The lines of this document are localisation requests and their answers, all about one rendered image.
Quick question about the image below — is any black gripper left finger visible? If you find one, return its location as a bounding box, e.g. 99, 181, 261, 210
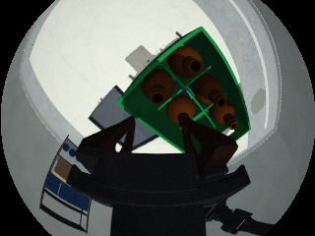
79, 115, 136, 152

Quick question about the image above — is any green crate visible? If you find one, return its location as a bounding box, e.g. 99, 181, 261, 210
116, 27, 251, 152

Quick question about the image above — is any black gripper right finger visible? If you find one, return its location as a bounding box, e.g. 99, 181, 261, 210
181, 115, 238, 175

